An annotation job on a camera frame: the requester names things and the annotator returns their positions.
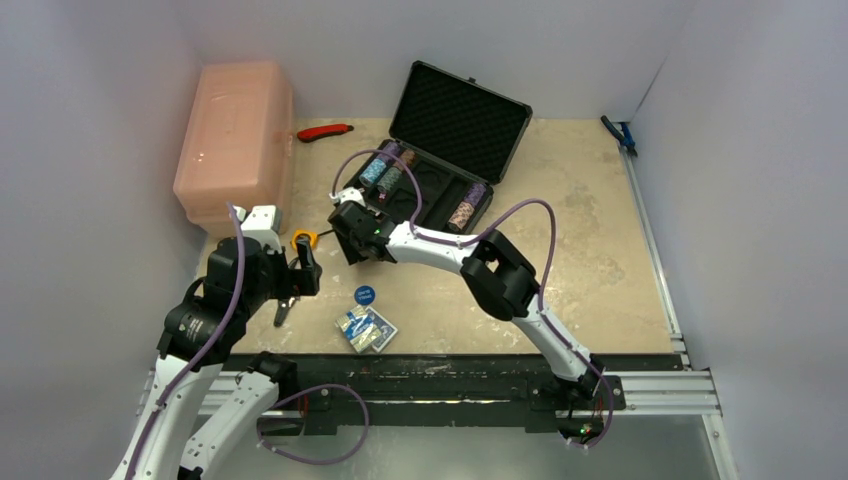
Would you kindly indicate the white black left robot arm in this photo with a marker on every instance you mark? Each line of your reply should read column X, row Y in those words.
column 242, row 274

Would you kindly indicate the black grey wire stripper pliers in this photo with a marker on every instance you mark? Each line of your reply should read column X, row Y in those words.
column 283, row 310

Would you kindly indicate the lavender poker chip roll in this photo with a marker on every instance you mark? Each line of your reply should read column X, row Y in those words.
column 390, row 151

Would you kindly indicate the blue small blind button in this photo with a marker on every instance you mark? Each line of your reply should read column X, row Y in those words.
column 364, row 295

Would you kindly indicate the red utility knife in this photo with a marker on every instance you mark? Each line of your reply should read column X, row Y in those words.
column 315, row 133

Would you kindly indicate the light blue poker chip roll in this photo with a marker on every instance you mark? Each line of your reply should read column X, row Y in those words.
column 372, row 172

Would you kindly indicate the green blue poker chip roll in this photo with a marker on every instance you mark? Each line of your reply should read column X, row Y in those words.
column 389, row 180

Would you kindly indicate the blue Texas Hold'em card box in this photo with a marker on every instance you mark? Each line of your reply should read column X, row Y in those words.
column 359, row 328

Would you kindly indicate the purple black poker chip roll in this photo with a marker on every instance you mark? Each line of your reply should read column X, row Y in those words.
column 475, row 194

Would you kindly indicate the brown black poker chip roll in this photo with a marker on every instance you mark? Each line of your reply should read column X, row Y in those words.
column 407, row 158

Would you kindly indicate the orange blue poker chip roll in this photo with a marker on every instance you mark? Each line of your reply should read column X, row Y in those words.
column 460, row 217

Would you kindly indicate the blue backed playing card deck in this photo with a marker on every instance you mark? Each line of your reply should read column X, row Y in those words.
column 387, row 330

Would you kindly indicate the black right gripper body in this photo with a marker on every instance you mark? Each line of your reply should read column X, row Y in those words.
column 346, row 234

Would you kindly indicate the blue handled pliers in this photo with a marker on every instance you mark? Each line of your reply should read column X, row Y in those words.
column 620, row 131

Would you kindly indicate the black poker set case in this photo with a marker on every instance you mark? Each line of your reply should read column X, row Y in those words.
column 462, row 134

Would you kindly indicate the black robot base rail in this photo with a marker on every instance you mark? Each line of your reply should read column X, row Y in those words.
column 468, row 390

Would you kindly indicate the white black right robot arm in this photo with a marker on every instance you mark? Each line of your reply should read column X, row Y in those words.
column 500, row 278

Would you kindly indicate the yellow tape measure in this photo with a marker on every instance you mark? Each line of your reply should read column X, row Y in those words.
column 313, row 238

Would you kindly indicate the pink translucent plastic storage box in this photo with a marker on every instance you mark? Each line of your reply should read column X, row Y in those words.
column 238, row 146

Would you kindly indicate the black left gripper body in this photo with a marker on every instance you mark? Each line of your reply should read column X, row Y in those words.
column 278, row 280

